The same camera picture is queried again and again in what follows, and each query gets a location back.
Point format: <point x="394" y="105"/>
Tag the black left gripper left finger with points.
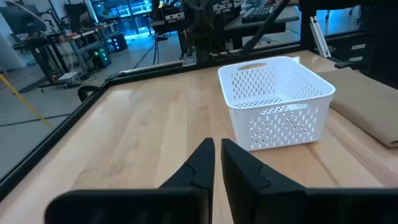
<point x="192" y="180"/>

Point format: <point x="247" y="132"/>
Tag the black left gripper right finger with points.
<point x="245" y="183"/>

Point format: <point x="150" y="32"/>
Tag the white perforated plastic basket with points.
<point x="245" y="130"/>

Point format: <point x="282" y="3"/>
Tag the black office chair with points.
<point x="85" y="91"/>

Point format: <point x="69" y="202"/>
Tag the beige folded cloth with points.
<point x="367" y="102"/>

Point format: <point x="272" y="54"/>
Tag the computer tower with green lights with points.
<point x="101" y="57"/>

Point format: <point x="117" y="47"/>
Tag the black office desk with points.
<point x="236" y="29"/>

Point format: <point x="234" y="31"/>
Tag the computer tower with blue lights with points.
<point x="118" y="42"/>

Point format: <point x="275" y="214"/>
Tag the silver aluminium extrusion bar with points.
<point x="320" y="37"/>

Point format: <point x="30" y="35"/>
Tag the black computer keyboard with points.
<point x="257" y="14"/>

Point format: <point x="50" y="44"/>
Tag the black drawer cabinet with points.
<point x="354" y="53"/>

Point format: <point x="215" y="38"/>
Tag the black standing desk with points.
<point x="43" y="46"/>

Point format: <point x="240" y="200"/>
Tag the dark computer monitor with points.
<point x="21" y="20"/>

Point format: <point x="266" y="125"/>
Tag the black table frame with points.
<point x="46" y="143"/>

